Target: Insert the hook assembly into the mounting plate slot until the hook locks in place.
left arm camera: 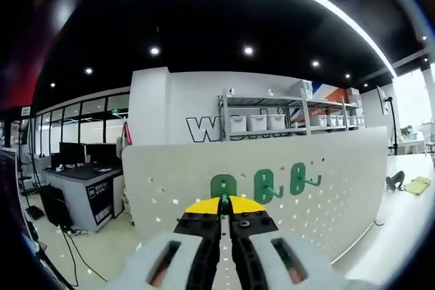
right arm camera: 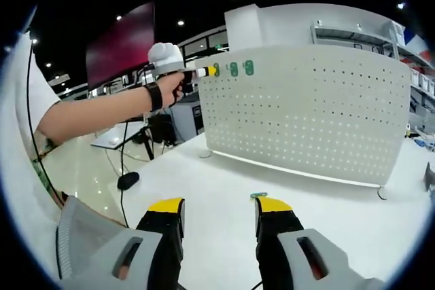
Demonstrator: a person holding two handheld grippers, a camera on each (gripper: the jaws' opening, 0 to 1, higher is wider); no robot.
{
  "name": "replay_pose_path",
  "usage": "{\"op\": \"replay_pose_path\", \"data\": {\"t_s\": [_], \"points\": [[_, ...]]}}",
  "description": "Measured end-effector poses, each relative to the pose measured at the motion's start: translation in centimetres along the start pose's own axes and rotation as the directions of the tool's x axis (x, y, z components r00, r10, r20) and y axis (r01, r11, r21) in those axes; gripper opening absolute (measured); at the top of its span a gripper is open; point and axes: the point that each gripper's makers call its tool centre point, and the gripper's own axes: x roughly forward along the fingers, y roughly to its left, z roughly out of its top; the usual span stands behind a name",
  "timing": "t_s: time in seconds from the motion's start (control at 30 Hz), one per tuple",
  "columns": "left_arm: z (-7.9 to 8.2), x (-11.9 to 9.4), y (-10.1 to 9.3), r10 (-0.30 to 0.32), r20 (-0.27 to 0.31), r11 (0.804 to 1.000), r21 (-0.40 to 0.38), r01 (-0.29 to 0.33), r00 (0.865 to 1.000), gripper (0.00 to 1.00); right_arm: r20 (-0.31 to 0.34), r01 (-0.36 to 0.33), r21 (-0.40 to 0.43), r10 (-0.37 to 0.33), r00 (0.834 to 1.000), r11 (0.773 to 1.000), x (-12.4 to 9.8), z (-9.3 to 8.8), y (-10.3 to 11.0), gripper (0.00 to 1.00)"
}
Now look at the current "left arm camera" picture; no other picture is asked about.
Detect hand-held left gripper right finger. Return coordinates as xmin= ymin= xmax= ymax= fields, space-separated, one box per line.
xmin=227 ymin=194 xmax=375 ymax=290

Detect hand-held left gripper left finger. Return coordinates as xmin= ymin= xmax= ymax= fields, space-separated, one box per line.
xmin=108 ymin=196 xmax=224 ymax=290

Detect green hook assembly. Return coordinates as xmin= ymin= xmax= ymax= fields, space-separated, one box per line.
xmin=209 ymin=173 xmax=238 ymax=202
xmin=289 ymin=164 xmax=322 ymax=196
xmin=253 ymin=168 xmax=287 ymax=204

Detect white perforated mounting plate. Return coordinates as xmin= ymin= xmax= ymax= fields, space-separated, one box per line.
xmin=121 ymin=126 xmax=389 ymax=266

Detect black computer monitor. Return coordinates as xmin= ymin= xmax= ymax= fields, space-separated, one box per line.
xmin=59 ymin=142 xmax=86 ymax=167
xmin=84 ymin=143 xmax=122 ymax=166

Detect black computer tower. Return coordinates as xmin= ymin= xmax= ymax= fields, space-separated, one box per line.
xmin=39 ymin=184 xmax=74 ymax=230

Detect grey metal storage shelf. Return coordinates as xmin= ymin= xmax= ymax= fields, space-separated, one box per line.
xmin=217 ymin=81 xmax=367 ymax=142

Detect dark curved stand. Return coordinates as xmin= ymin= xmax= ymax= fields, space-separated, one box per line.
xmin=385 ymin=170 xmax=406 ymax=192

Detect yellow green cloth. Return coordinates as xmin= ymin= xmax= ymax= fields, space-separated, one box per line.
xmin=404 ymin=176 xmax=432 ymax=196

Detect black tripod stand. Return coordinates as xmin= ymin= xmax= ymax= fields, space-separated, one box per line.
xmin=375 ymin=85 xmax=402 ymax=157

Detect black floor cables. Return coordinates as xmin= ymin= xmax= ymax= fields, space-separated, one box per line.
xmin=56 ymin=224 xmax=107 ymax=288

